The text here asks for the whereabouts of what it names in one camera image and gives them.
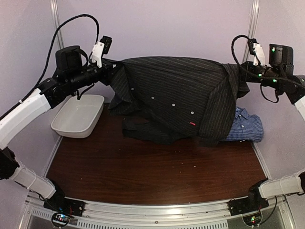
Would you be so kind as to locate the front aluminium rail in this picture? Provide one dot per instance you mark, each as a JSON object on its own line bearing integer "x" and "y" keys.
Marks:
{"x": 209, "y": 215}

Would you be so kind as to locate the left circuit board with leds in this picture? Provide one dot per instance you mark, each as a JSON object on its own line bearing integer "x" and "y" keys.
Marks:
{"x": 60, "y": 220}

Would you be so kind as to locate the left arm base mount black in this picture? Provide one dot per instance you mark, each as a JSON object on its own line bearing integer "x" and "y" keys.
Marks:
{"x": 69, "y": 207}

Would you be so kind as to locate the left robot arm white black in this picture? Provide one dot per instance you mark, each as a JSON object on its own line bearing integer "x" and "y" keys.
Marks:
{"x": 74, "y": 70}

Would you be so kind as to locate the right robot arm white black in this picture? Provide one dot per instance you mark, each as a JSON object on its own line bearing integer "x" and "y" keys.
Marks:
{"x": 278, "y": 75}

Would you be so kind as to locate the right circuit board with leds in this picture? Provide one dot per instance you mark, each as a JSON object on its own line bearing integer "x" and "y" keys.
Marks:
{"x": 252, "y": 220}

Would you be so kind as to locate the black pinstriped long sleeve shirt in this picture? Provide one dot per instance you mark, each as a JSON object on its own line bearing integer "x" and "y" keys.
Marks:
{"x": 180, "y": 97}

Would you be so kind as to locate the aluminium frame post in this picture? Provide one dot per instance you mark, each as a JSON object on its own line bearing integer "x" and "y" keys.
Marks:
{"x": 254, "y": 14}
{"x": 56, "y": 21}

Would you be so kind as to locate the white plastic basin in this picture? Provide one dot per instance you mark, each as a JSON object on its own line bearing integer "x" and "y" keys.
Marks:
{"x": 78, "y": 118}

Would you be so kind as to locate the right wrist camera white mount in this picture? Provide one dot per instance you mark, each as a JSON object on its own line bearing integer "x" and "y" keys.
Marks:
{"x": 256, "y": 50}

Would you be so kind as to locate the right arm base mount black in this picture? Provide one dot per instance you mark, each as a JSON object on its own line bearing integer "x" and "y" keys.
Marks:
{"x": 245, "y": 205}

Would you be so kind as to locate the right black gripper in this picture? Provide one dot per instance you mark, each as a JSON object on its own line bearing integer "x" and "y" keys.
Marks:
{"x": 246, "y": 76}

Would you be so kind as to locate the left aluminium frame post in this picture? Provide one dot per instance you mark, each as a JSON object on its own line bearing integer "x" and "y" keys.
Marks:
{"x": 56, "y": 21}

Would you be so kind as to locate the right aluminium frame post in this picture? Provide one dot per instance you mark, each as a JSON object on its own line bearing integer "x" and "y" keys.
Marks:
{"x": 254, "y": 14}

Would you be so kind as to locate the blue checked shirt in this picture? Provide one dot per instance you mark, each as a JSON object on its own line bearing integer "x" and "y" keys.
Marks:
{"x": 245, "y": 127}

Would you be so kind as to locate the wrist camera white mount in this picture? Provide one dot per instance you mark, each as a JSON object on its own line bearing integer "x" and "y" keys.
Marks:
{"x": 100, "y": 48}
{"x": 256, "y": 50}

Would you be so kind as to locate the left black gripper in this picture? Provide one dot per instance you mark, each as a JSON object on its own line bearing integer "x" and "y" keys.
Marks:
{"x": 108, "y": 74}

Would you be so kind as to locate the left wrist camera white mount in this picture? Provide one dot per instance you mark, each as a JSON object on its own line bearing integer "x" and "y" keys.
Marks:
{"x": 100, "y": 48}

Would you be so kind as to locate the circuit board with leds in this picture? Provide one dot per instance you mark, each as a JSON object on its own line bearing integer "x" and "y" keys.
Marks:
{"x": 60, "y": 220}
{"x": 252, "y": 220}

